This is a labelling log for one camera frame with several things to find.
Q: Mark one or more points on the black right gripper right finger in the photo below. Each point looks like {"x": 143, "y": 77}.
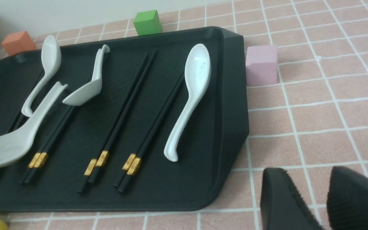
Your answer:
{"x": 347, "y": 200}

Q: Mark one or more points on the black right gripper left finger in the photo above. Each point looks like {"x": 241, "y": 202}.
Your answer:
{"x": 282, "y": 206}

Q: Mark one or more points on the pink checkered tablecloth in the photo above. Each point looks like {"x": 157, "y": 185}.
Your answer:
{"x": 315, "y": 117}

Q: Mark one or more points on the pink cube block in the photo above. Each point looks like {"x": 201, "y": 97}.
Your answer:
{"x": 261, "y": 65}

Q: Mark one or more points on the black plastic tray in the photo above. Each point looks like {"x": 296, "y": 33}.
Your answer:
{"x": 100, "y": 147}

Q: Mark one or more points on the white ceramic spoon right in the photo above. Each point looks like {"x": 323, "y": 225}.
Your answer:
{"x": 197, "y": 75}

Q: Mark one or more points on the white ceramic spoon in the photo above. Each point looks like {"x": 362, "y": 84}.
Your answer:
{"x": 22, "y": 139}
{"x": 197, "y": 75}
{"x": 51, "y": 59}
{"x": 93, "y": 87}

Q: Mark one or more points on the white ceramic spoon middle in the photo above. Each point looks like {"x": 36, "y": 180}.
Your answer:
{"x": 93, "y": 87}

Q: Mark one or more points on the green cube block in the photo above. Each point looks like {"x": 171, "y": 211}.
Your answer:
{"x": 148, "y": 23}

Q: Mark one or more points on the white ceramic spoon front centre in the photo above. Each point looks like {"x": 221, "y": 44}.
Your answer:
{"x": 22, "y": 139}

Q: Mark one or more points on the white ceramic spoon far left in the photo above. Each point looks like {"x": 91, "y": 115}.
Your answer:
{"x": 51, "y": 59}

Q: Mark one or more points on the orange cube block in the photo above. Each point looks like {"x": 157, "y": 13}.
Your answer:
{"x": 18, "y": 42}

